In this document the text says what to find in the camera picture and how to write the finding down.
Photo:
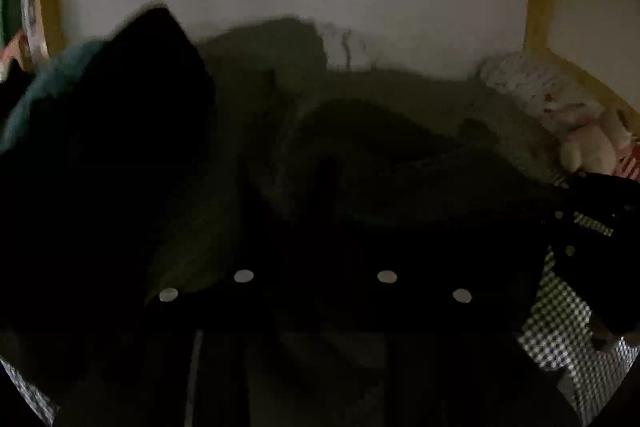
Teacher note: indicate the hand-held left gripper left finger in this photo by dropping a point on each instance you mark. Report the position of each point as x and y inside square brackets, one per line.
[210, 307]

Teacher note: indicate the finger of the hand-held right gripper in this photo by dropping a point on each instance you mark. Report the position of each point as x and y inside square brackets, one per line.
[600, 197]

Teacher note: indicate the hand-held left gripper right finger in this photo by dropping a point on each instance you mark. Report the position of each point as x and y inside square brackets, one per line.
[425, 307]

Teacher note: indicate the grey zip hoodie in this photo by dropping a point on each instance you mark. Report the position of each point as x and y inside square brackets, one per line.
[320, 357]

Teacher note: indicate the red striped cushion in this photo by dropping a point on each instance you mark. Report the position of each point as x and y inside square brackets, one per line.
[631, 164]

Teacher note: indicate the pink plush toy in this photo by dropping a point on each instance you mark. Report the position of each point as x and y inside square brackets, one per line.
[590, 147]

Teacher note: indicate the checkered bed sheet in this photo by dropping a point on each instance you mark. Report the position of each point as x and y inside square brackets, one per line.
[550, 332]

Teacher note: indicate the white patterned pillow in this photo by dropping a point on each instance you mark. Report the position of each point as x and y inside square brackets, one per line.
[530, 87]

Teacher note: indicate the black clothing pile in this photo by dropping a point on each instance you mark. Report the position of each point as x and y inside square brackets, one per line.
[125, 132]

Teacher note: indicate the olive clothing pile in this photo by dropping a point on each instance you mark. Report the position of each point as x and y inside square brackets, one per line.
[400, 107]

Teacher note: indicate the white patterned cloth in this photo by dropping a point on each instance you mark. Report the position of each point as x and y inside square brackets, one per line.
[350, 47]

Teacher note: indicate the teal pillow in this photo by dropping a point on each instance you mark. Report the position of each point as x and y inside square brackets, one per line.
[50, 82]

